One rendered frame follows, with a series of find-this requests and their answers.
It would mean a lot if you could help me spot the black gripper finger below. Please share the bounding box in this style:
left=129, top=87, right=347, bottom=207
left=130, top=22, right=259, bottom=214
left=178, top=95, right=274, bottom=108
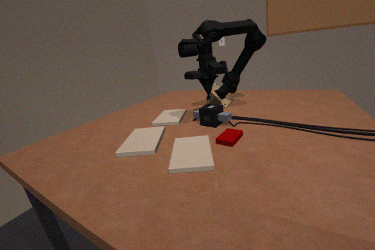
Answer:
left=198, top=77, right=210, bottom=93
left=208, top=75, right=218, bottom=93

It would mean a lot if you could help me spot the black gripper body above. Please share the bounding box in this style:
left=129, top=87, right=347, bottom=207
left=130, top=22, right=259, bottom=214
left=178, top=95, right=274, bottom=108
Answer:
left=184, top=54, right=228, bottom=79

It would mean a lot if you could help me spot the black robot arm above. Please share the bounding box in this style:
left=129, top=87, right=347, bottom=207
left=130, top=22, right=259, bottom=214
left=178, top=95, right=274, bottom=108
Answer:
left=178, top=19, right=267, bottom=99

